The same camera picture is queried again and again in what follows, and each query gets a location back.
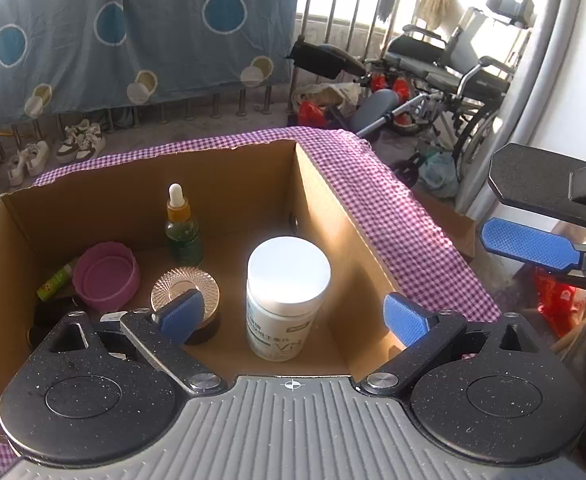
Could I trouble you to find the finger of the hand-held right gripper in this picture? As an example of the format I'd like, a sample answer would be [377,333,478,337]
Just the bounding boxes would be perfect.
[488,142,586,237]
[479,217,586,292]

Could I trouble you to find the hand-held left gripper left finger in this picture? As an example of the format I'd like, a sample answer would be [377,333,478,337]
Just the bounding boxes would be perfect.
[38,288,226,397]

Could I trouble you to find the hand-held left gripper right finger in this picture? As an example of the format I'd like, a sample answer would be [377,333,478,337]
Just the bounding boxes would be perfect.
[360,291,551,397]

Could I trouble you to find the gold lid glass jar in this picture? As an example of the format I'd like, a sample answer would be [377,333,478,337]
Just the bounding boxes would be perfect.
[150,266,222,346]

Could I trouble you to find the green dropper bottle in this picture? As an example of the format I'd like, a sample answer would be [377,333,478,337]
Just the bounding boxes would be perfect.
[164,183,204,267]

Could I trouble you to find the pink collapsible bowl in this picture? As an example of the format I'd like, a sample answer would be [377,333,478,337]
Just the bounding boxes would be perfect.
[72,241,141,313]

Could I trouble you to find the white pill bottle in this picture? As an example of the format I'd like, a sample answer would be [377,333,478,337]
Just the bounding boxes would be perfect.
[245,236,332,362]

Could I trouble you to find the green lip balm tube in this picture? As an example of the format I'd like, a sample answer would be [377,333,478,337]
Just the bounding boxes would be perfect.
[37,260,80,302]

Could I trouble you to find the black tape roll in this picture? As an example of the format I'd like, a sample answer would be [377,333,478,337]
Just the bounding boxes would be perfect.
[25,296,81,351]

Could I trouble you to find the brown cardboard box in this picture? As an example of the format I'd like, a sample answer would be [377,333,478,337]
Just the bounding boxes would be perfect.
[0,139,406,436]

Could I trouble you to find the red plastic bag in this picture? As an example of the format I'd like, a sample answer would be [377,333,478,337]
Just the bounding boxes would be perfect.
[536,267,579,336]
[298,101,326,127]

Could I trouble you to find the flat cardboard sheet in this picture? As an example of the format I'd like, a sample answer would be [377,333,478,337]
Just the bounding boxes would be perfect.
[425,195,476,261]

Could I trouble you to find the light blue plastic bag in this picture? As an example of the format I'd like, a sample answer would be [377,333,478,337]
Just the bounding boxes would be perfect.
[418,152,459,197]

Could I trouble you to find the purple checkered tablecloth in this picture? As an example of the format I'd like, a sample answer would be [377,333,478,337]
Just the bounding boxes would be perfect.
[0,126,501,476]

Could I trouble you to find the wheelchair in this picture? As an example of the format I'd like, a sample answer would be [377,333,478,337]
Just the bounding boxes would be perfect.
[358,0,536,186]

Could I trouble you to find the beige hanging cloth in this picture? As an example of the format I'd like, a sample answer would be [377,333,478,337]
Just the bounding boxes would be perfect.
[413,0,466,31]

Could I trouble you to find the white and dark sneaker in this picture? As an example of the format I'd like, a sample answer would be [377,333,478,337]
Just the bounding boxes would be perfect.
[55,120,90,163]
[77,122,106,162]

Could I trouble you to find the beige cloth bag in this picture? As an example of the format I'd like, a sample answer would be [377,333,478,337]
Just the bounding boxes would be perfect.
[293,82,364,117]

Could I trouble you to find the black padded legrest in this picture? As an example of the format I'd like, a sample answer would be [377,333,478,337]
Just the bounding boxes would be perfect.
[288,40,366,81]

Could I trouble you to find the metal railing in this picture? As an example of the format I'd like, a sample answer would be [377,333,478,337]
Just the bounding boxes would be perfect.
[293,0,424,116]

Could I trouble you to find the blue blanket with circles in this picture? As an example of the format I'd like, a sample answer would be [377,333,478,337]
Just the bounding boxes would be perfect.
[0,0,304,133]

